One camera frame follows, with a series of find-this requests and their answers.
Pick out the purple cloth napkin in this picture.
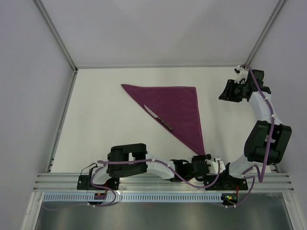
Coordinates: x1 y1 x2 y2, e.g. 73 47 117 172
121 84 205 155

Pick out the steel table knife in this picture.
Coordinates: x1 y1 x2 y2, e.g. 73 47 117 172
144 105 173 131

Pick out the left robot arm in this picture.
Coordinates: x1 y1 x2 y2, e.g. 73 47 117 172
88 143 211 190

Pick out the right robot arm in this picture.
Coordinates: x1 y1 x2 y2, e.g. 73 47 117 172
219 65 292 189

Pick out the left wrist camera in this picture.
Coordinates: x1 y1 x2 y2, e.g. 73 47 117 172
206 157 226 174

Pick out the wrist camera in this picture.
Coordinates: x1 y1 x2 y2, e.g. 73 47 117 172
206 157 226 174
234 65 249 84

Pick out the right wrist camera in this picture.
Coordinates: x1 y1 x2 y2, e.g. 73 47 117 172
234 65 249 84

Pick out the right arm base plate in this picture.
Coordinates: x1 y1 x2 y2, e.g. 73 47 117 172
205 175 248 191

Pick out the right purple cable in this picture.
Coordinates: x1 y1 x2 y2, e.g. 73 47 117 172
225 64 276 209

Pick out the purple cable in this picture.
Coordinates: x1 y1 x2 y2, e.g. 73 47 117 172
225 64 276 209
43 159 221 211

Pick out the right aluminium frame post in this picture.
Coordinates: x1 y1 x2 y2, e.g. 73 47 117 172
245 0 288 65

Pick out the aluminium frame post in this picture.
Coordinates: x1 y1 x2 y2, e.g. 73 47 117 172
33 0 78 73
245 0 288 65

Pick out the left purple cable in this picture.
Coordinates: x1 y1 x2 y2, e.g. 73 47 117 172
43 159 221 211

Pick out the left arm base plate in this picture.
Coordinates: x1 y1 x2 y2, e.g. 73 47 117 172
77 175 119 191

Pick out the white slotted cable duct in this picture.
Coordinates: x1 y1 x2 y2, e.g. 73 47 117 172
43 192 222 203

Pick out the aluminium front rail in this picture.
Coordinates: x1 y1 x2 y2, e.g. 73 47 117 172
33 173 294 193

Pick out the left aluminium frame post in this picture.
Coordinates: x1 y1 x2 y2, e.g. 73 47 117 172
33 0 78 73

